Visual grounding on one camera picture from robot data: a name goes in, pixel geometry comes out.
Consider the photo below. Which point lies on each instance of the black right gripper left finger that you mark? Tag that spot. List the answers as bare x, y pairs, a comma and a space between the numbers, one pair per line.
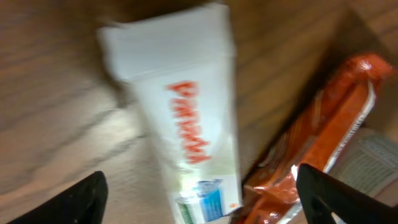
82, 203

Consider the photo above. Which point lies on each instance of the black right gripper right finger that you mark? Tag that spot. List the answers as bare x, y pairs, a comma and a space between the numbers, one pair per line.
322, 196

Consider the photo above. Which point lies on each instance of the orange snack bar wrapper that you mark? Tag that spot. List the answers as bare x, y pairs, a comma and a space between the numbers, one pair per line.
316, 137

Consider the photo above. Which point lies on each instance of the green lid white jar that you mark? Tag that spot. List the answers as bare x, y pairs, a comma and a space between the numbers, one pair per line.
368, 162

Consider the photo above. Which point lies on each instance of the white Panadol medicine box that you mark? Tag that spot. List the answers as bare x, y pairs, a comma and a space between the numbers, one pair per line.
180, 69

